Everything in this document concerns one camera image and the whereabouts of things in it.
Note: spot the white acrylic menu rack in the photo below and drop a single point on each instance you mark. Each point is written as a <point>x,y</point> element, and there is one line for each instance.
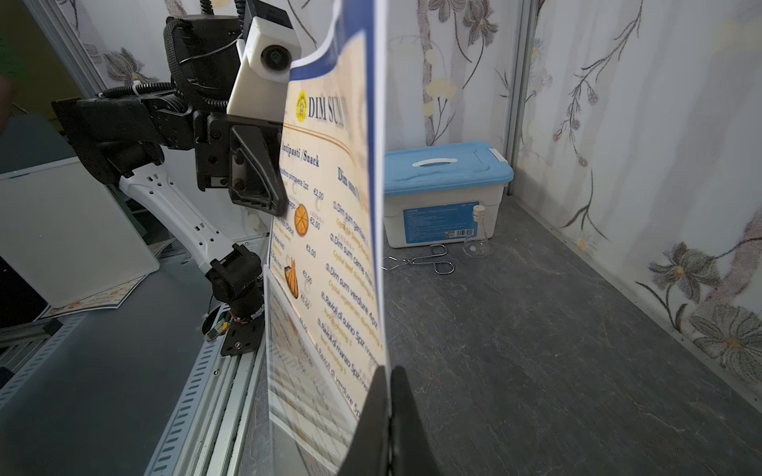
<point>310,426</point>

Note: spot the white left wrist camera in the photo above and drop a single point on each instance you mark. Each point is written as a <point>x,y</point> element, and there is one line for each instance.
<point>268,46</point>

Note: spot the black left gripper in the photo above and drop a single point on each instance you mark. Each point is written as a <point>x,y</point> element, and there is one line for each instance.
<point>241,154</point>

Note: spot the dim sum laminated menu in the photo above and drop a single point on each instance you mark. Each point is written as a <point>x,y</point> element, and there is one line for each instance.
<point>325,253</point>

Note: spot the white slotted cable duct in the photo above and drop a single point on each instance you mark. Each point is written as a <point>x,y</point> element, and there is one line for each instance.
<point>166,456</point>

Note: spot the small glass flask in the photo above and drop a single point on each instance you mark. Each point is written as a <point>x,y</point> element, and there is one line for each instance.
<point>477,244</point>

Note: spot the spare menu sheet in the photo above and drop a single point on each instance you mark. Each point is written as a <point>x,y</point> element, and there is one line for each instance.
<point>109,299</point>

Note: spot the blue lid storage box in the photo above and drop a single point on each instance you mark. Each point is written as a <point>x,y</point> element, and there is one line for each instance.
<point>443,194</point>

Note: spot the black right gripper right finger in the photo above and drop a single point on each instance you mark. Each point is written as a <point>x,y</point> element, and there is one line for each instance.
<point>411,452</point>

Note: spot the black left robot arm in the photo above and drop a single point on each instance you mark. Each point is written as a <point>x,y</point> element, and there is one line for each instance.
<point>225,103</point>

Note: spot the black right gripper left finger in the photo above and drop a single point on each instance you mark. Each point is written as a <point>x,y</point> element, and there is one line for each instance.
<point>368,453</point>

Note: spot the aluminium mounting rail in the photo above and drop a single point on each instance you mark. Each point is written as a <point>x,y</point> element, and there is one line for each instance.
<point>232,404</point>

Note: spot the metal scissors forceps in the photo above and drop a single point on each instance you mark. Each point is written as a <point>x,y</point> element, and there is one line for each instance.
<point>435,259</point>

